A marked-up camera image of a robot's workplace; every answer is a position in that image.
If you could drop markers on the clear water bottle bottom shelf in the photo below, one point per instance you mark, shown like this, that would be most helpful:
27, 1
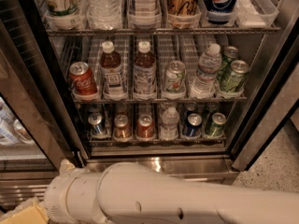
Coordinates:
169, 126

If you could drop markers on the white 7up can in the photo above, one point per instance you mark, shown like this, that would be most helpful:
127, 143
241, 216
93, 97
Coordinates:
174, 77

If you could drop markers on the wire shelf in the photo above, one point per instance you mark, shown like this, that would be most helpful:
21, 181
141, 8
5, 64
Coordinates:
242, 98
202, 140
168, 31

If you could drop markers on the large pepsi can top shelf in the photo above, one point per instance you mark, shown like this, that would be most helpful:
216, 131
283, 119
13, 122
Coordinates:
219, 11

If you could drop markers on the steel fridge door right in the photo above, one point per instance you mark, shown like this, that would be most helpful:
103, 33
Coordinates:
272, 87

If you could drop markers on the middle wire shelf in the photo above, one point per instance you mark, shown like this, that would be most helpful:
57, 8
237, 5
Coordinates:
242, 98

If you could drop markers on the clear water bottle middle shelf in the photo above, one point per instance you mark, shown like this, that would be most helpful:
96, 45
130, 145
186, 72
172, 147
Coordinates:
209, 64

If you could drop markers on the red can bottom shelf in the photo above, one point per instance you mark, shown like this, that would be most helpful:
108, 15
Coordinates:
145, 128

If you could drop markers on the white labelled bottle top shelf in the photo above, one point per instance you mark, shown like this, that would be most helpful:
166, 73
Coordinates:
144, 0

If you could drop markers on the top wire shelf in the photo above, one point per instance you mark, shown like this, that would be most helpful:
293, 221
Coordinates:
168, 31

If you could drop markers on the brown tea bottle right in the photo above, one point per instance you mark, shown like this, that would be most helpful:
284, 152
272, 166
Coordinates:
144, 70

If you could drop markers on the red coca-cola can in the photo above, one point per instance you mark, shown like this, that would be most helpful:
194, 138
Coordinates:
82, 76

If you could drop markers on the clear water bottle shelf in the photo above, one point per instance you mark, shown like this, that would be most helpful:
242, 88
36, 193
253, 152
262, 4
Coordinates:
104, 14
169, 126
209, 64

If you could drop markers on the empty clear plastic tray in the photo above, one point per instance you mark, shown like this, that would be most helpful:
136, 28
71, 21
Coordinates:
256, 13

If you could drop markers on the copper can bottom shelf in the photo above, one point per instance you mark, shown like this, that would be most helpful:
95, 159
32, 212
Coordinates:
122, 128

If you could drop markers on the green can bottom shelf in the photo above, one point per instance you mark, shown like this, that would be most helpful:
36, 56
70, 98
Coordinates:
215, 125

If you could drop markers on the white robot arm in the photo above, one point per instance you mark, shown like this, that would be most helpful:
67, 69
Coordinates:
130, 193

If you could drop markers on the glass fridge door left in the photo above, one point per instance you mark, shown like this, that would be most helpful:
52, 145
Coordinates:
43, 158

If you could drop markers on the blue pepsi can bottom shelf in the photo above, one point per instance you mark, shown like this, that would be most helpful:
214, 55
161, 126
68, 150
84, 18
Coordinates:
192, 125

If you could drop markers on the brown tea bottle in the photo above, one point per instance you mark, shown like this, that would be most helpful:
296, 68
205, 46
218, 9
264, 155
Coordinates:
144, 70
112, 70

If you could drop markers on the green can rear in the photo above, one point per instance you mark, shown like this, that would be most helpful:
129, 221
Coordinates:
230, 54

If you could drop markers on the brown tea bottle left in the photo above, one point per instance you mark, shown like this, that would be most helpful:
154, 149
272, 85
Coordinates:
112, 70

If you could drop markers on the green can front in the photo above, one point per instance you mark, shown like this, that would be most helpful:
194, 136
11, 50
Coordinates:
234, 76

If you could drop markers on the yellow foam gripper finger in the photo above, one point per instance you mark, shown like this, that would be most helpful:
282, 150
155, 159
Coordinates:
30, 211
66, 165

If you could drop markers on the bottom wire shelf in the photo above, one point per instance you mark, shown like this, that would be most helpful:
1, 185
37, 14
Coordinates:
202, 140

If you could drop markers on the clear water bottle top shelf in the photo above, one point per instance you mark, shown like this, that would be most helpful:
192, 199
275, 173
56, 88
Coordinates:
104, 14

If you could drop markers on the blue silver redbull can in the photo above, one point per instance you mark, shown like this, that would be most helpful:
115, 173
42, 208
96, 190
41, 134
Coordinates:
97, 122

